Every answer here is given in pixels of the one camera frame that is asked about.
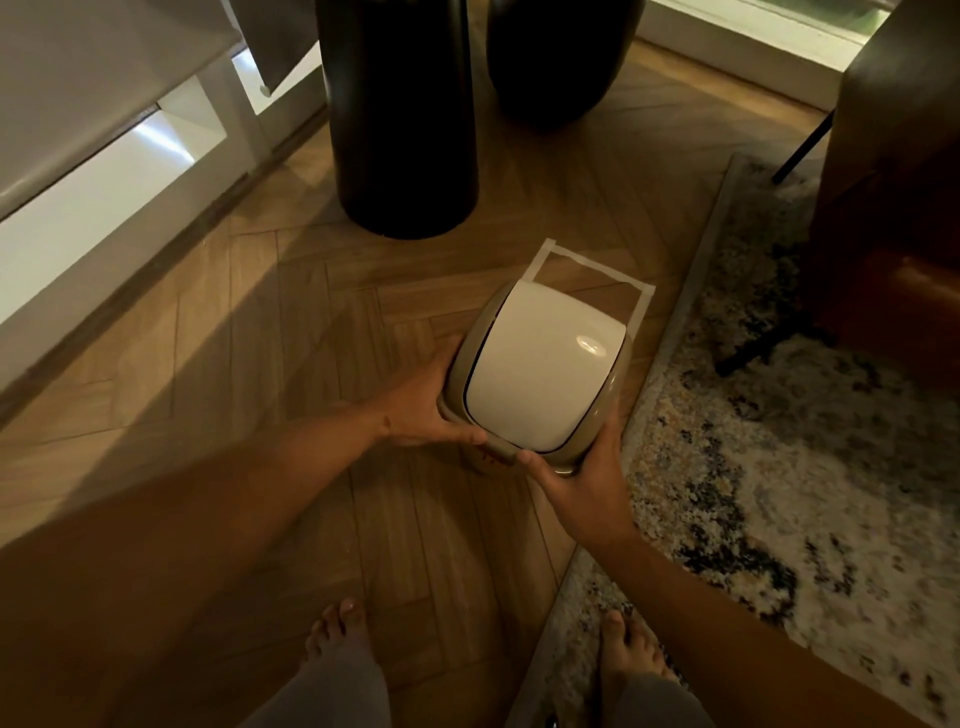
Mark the person's left hand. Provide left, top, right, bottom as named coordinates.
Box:
left=372, top=333, right=490, bottom=451

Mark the person's right hand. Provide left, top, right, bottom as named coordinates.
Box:
left=517, top=408, right=639, bottom=549

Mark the white trash bin swing flap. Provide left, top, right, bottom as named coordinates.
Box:
left=463, top=281, right=628, bottom=454

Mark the white tape square marking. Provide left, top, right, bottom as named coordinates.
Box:
left=522, top=237, right=656, bottom=339

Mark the person's left forearm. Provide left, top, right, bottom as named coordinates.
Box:
left=0, top=404, right=391, bottom=728

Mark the person's right forearm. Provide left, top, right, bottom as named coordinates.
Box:
left=592, top=524, right=931, bottom=728

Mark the person's right foot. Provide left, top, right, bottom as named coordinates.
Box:
left=597, top=608, right=680, bottom=706

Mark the person's foot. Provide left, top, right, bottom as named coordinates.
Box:
left=303, top=597, right=373, bottom=669
left=597, top=608, right=680, bottom=706

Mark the person's right leg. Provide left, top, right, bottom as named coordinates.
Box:
left=599, top=671, right=714, bottom=728

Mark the person's leg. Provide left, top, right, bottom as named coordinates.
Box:
left=239, top=644, right=391, bottom=728
left=599, top=671, right=714, bottom=728

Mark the person's left foot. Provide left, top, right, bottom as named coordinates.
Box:
left=303, top=597, right=373, bottom=669

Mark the person's left leg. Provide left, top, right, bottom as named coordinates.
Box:
left=239, top=644, right=391, bottom=728

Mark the patterned grey rug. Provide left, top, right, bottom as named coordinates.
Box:
left=506, top=153, right=960, bottom=728

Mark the black round plant pot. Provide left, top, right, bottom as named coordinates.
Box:
left=485, top=0, right=648, bottom=129

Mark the white lit low cabinet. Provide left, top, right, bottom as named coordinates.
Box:
left=0, top=0, right=331, bottom=391

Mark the brown leather chair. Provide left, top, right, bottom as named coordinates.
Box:
left=712, top=0, right=960, bottom=391

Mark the white window frame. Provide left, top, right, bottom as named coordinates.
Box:
left=637, top=0, right=901, bottom=114

